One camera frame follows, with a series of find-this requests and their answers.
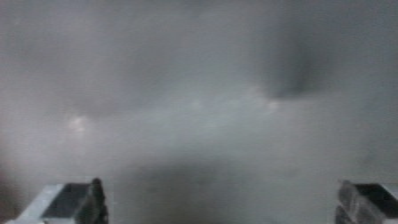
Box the white drawer cabinet box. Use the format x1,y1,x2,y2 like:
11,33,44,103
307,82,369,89
0,0,398,224

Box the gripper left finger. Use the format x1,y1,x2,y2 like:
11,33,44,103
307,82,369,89
11,178,108,224

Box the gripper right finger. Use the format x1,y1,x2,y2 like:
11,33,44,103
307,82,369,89
334,180,398,224

